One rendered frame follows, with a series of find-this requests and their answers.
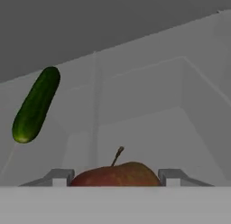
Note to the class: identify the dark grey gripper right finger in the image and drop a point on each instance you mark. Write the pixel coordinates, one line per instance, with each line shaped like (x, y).
(172, 175)

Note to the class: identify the red apple with stem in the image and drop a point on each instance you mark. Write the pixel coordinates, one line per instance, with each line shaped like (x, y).
(120, 175)

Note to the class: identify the green cucumber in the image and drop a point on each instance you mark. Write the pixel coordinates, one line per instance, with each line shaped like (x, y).
(35, 106)

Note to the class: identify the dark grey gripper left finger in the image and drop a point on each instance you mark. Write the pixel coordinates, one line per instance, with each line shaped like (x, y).
(60, 175)

